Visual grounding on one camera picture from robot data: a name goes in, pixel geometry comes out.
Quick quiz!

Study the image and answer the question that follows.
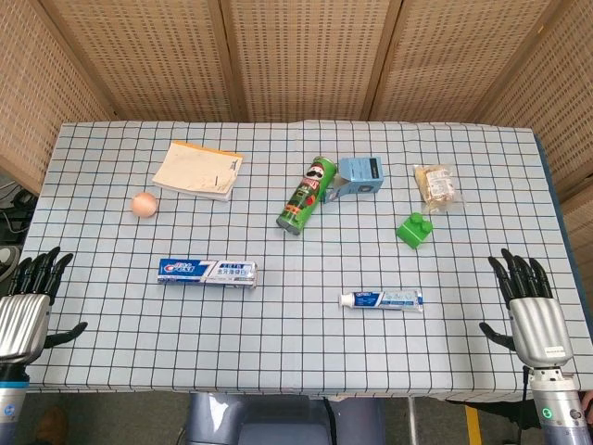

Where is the tangle of floor cables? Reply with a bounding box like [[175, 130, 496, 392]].
[[0, 179, 39, 235]]

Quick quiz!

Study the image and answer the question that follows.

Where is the cream notebook with orange spine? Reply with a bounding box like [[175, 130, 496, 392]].
[[151, 140, 245, 203]]

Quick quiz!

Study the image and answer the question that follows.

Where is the blue checked tablecloth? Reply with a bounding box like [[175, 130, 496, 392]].
[[0, 119, 593, 403]]

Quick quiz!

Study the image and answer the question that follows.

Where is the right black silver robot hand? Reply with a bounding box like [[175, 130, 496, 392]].
[[478, 248, 574, 368]]

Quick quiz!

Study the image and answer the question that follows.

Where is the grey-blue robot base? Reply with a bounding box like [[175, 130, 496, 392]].
[[184, 392, 385, 445]]

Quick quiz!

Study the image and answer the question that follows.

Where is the green Pringles can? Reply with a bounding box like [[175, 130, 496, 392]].
[[276, 156, 338, 237]]

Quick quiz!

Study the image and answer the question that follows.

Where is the boxed toothpaste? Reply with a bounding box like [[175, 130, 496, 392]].
[[157, 258, 259, 290]]

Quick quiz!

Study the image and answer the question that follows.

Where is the brown egg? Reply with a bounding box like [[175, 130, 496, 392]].
[[131, 192, 160, 218]]

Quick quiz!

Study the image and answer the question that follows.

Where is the woven wooden folding screen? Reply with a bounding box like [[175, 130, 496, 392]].
[[0, 0, 593, 261]]

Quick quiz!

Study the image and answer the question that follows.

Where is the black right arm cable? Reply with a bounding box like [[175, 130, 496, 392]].
[[521, 365, 534, 421]]

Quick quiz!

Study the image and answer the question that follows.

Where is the white blue toothpaste tube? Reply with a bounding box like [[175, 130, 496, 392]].
[[340, 289, 425, 313]]

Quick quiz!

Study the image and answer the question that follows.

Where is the bread in clear wrapper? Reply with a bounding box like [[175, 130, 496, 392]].
[[412, 163, 464, 214]]

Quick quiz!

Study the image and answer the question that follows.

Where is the green toy building brick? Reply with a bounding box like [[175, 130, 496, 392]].
[[396, 211, 435, 251]]

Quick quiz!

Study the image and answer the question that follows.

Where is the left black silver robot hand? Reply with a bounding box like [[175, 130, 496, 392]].
[[0, 246, 89, 367]]

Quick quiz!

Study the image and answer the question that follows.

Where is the light blue open carton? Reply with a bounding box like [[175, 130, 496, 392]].
[[322, 156, 386, 205]]

